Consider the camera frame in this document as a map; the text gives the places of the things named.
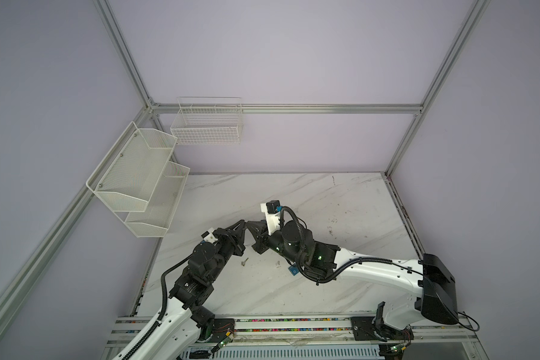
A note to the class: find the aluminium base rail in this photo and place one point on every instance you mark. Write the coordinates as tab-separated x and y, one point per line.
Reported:
316	329

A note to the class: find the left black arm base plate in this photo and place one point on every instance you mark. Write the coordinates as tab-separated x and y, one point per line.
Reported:
217	330

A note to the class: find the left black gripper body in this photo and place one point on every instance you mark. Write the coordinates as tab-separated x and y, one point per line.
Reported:
227	243

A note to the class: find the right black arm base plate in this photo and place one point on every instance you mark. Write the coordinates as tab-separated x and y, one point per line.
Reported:
365	328

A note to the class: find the large blue padlock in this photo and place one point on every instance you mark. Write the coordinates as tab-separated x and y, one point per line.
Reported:
293	270

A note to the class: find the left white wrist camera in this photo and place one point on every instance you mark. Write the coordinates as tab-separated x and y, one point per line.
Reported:
208	236

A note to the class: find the white wire basket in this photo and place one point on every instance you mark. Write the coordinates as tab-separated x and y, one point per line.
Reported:
208	121

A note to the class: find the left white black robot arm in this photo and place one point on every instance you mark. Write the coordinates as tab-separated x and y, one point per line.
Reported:
185	287

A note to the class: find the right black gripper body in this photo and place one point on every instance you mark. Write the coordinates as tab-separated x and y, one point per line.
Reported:
275	243

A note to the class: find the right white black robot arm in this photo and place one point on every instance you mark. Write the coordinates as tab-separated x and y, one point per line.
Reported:
428	287

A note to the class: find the white mesh two-tier shelf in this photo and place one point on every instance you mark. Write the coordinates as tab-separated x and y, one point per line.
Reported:
139	181

